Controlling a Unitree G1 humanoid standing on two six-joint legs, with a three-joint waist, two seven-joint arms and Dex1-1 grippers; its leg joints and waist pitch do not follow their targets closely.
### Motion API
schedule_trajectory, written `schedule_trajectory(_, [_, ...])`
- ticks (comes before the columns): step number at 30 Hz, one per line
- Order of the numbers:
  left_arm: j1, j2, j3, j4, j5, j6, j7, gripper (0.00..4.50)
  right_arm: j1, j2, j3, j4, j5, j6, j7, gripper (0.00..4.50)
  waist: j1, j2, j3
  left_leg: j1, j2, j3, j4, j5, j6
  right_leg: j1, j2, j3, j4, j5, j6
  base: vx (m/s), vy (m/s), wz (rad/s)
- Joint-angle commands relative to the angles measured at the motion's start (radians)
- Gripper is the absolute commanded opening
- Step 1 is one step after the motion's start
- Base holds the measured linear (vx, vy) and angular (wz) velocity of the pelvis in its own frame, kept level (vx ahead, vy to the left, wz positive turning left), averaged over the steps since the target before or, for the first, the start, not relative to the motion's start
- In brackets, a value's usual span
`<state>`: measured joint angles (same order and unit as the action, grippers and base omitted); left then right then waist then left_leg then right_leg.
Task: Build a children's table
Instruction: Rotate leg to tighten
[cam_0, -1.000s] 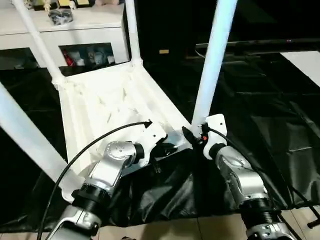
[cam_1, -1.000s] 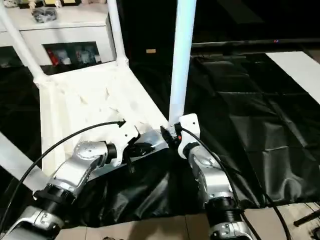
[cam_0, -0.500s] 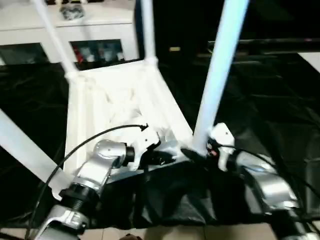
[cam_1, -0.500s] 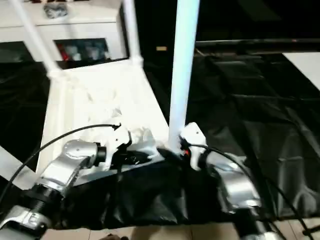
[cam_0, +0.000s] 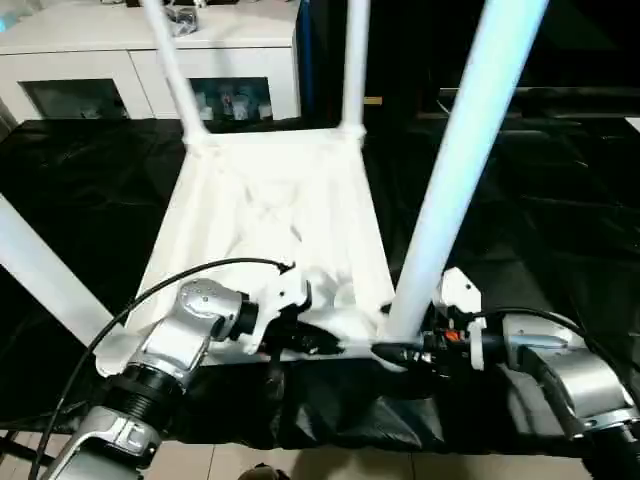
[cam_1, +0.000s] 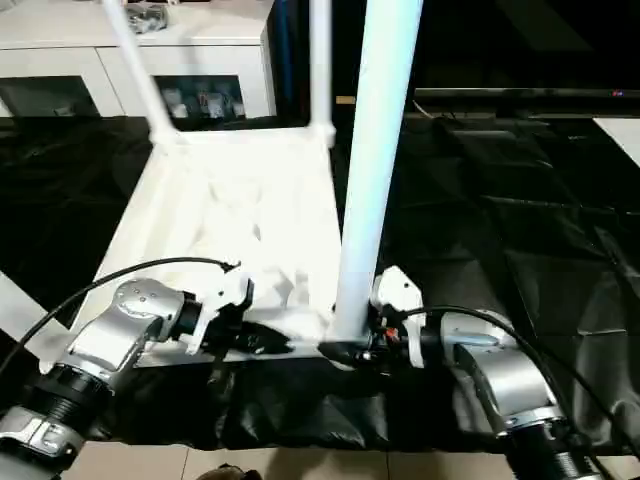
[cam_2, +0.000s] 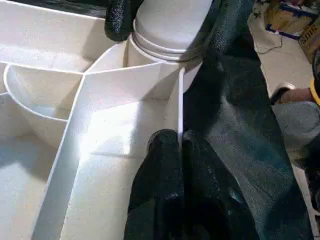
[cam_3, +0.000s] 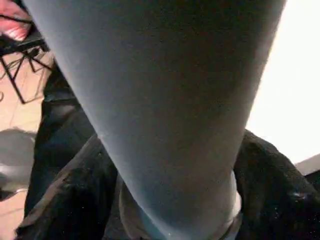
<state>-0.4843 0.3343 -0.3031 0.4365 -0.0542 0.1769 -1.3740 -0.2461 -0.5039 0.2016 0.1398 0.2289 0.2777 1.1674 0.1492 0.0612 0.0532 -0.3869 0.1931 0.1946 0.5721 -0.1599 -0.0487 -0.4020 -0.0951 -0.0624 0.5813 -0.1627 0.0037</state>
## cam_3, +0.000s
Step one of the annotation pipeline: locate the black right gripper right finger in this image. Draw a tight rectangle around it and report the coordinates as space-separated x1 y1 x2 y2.
232 129 320 240

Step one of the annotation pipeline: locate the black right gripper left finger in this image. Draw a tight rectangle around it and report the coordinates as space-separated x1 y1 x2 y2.
15 134 124 240

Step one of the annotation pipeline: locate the white plastic table top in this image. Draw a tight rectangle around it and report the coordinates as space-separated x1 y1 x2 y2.
245 0 320 177

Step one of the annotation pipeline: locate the white plastic table leg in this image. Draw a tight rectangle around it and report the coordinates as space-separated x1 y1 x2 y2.
22 0 288 240

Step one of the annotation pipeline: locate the black plastic table mat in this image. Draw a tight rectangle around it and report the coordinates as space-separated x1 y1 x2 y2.
22 50 320 240

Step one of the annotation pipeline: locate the black metal stand leg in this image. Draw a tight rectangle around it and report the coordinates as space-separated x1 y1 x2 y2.
0 30 55 106

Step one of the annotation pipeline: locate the pink fabric item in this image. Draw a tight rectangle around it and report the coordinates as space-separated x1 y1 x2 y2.
0 0 34 43

